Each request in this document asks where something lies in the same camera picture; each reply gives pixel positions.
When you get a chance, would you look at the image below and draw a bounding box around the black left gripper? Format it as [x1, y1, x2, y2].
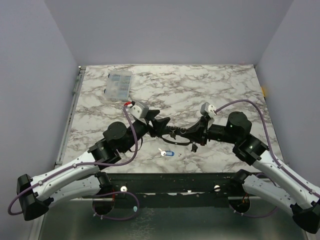
[121, 110, 171, 154]

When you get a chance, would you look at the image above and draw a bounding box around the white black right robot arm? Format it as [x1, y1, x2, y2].
[182, 111, 320, 234]

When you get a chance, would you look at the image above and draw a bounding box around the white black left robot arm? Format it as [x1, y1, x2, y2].
[16, 103, 160, 221]

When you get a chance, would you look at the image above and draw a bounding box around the clear plastic organizer box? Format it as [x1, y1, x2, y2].
[103, 70, 133, 101]

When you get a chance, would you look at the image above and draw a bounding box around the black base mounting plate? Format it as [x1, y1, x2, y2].
[51, 171, 281, 208]

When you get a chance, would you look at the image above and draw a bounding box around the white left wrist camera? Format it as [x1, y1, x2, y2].
[129, 101, 149, 124]

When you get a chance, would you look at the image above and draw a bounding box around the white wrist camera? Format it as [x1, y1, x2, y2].
[200, 102, 217, 118]
[129, 101, 149, 124]

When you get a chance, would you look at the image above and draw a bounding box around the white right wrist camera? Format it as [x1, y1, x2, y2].
[200, 102, 217, 118]

